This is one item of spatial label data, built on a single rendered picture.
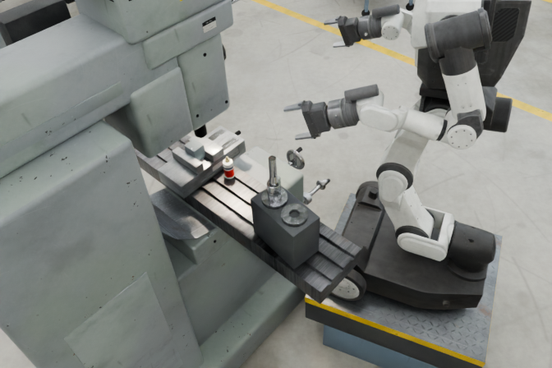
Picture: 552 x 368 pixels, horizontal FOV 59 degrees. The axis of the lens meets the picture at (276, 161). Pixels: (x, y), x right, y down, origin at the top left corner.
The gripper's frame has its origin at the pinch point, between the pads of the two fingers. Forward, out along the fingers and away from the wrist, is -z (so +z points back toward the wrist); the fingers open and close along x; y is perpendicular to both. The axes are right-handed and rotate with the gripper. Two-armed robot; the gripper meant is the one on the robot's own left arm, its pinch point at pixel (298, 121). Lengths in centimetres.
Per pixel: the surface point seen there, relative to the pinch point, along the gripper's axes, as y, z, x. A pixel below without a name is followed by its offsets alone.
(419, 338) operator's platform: -3, 14, -114
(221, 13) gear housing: -8.7, -13.9, 36.7
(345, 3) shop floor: -373, -56, -79
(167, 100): 10.8, -32.5, 21.8
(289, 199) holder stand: 5.3, -11.3, -25.5
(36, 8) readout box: 3, -64, 57
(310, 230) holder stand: 14.1, -4.6, -32.5
